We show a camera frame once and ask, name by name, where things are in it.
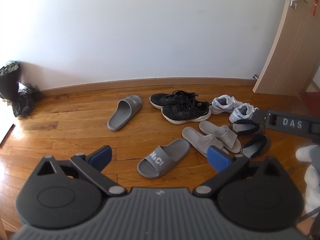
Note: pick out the person's right hand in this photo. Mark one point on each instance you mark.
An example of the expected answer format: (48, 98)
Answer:
(311, 180)

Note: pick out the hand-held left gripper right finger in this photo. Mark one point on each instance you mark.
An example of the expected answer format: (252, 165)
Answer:
(217, 157)

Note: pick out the beige wooden door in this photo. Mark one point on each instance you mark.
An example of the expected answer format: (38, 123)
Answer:
(290, 50)

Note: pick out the black wrapped bouquet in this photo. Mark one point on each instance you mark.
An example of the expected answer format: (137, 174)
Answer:
(15, 87)

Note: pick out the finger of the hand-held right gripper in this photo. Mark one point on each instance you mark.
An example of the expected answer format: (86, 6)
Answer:
(261, 120)

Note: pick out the black mesh sneaker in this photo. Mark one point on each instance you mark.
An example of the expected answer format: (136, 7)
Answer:
(185, 113)
(170, 98)

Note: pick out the light grey fabric slipper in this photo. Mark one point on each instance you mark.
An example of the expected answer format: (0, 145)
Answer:
(220, 135)
(197, 138)

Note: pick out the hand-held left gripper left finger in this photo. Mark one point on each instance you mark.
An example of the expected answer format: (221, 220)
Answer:
(101, 156)

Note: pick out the wooden baseboard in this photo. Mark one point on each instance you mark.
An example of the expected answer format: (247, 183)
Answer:
(150, 83)

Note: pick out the red threshold strip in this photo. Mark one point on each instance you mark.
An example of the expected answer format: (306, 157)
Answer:
(312, 103)

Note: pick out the plain grey slide sandal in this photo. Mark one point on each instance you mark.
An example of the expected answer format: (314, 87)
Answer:
(125, 111)

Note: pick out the black knit house slipper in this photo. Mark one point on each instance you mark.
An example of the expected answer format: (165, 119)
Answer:
(246, 127)
(257, 146)

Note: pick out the grey slide sandal white print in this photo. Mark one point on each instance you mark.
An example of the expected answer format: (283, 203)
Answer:
(162, 157)

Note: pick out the white sneaker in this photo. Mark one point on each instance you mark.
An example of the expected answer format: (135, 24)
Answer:
(241, 112)
(223, 105)

